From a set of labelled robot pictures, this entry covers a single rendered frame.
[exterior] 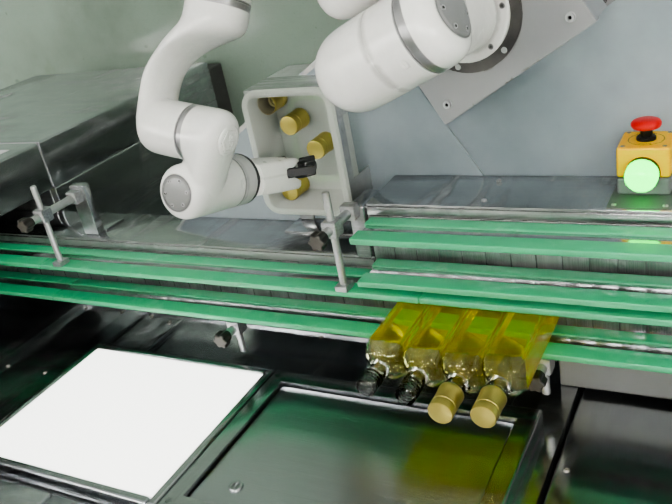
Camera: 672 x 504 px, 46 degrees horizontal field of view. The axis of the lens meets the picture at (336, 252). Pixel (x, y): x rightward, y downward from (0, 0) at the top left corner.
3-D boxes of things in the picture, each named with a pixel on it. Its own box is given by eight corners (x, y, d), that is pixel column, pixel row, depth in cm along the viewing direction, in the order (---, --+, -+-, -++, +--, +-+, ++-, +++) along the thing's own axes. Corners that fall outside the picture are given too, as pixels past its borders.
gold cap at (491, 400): (481, 405, 102) (470, 426, 98) (478, 383, 100) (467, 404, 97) (508, 409, 100) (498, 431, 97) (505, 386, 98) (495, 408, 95)
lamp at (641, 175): (626, 187, 110) (622, 195, 107) (625, 156, 108) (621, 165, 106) (660, 187, 108) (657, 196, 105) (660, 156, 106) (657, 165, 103)
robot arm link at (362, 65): (360, 25, 96) (286, 55, 84) (446, -31, 87) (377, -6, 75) (397, 95, 97) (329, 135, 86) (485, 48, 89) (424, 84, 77)
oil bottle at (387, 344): (419, 305, 129) (364, 381, 113) (414, 275, 127) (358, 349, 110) (451, 309, 126) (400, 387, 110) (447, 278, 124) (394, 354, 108)
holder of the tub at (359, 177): (298, 219, 149) (277, 237, 143) (267, 77, 138) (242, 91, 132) (379, 222, 141) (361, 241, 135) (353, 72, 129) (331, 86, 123)
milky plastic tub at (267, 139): (290, 194, 147) (266, 214, 140) (264, 77, 137) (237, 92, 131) (374, 196, 139) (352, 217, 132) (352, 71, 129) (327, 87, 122)
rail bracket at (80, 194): (110, 226, 170) (32, 276, 153) (85, 153, 163) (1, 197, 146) (126, 227, 168) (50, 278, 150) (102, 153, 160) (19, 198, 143)
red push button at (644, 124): (628, 147, 108) (628, 123, 107) (633, 137, 112) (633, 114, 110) (659, 146, 107) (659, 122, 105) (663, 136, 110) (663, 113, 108)
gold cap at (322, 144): (316, 131, 136) (303, 140, 132) (333, 130, 134) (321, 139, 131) (320, 150, 137) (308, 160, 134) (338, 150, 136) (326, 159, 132)
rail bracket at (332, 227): (355, 267, 131) (320, 305, 121) (337, 173, 124) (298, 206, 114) (371, 268, 129) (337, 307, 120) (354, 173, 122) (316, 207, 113)
